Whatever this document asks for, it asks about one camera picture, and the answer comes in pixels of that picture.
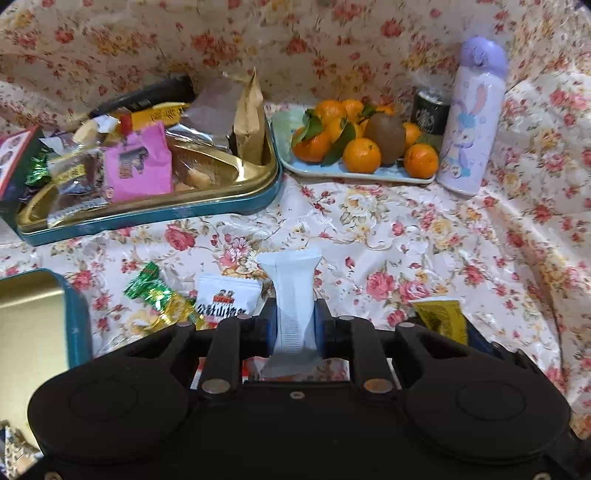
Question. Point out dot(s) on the white long snack packet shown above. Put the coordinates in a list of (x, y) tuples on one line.
[(293, 295)]

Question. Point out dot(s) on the brown paper packet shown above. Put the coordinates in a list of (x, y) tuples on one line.
[(250, 124)]

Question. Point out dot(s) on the black long packet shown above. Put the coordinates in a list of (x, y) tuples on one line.
[(147, 94)]

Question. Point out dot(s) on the light blue plate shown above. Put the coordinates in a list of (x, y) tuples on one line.
[(286, 129)]

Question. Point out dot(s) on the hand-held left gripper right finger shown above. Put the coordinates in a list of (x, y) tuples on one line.
[(323, 327)]

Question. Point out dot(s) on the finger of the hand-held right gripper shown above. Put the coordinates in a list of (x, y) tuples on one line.
[(478, 337)]

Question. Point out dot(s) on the purple rabbit thermos bottle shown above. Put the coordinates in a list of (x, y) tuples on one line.
[(471, 120)]

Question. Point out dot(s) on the divided gold tin teal rim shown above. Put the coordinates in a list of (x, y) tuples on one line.
[(184, 214)]

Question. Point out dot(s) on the red grey carton box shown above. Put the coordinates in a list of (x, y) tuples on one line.
[(14, 157)]

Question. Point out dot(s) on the white packet red print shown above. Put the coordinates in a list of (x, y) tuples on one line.
[(231, 295)]

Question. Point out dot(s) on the green gold foil packet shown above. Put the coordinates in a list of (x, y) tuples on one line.
[(159, 297)]

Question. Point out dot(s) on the dark coffee can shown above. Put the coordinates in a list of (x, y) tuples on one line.
[(429, 110)]

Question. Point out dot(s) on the floral printed cloth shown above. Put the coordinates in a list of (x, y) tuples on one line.
[(415, 230)]

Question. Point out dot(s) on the brown kiwi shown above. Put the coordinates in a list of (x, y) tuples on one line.
[(385, 136)]

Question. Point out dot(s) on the clear packet dark filling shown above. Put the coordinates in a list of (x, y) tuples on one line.
[(78, 184)]

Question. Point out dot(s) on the clear plastic bag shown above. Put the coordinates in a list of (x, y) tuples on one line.
[(214, 104)]

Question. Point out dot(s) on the yellow flat snack packet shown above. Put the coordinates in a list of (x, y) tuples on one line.
[(157, 115)]

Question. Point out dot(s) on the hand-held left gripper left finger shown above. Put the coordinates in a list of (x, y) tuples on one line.
[(267, 323)]

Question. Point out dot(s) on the pink snack packet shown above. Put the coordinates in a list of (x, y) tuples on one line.
[(138, 161)]

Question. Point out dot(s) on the pile of mandarin oranges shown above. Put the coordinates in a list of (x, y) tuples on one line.
[(362, 156)]

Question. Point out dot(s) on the yellow green snack packet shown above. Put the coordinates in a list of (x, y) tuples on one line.
[(441, 318)]

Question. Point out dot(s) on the clear pastry packet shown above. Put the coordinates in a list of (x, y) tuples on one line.
[(203, 166)]

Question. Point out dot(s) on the gold tin tray teal rim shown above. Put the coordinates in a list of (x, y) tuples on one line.
[(32, 318)]

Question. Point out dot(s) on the cream round snack packet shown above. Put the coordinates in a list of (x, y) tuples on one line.
[(94, 129)]

